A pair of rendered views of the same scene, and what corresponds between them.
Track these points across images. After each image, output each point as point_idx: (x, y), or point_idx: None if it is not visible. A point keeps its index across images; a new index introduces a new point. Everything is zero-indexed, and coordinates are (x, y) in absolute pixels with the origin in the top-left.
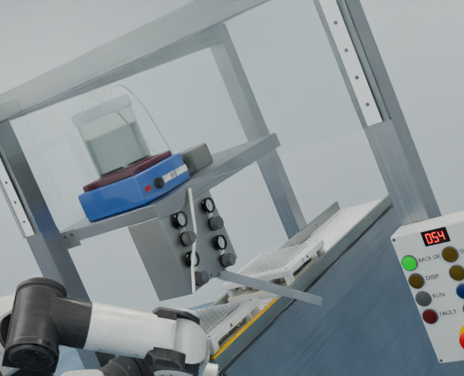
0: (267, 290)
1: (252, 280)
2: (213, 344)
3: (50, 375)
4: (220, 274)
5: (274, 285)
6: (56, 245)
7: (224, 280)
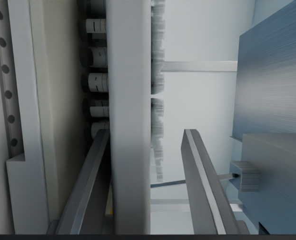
0: (159, 186)
1: (185, 184)
2: None
3: None
4: (242, 191)
5: (161, 187)
6: None
7: (221, 178)
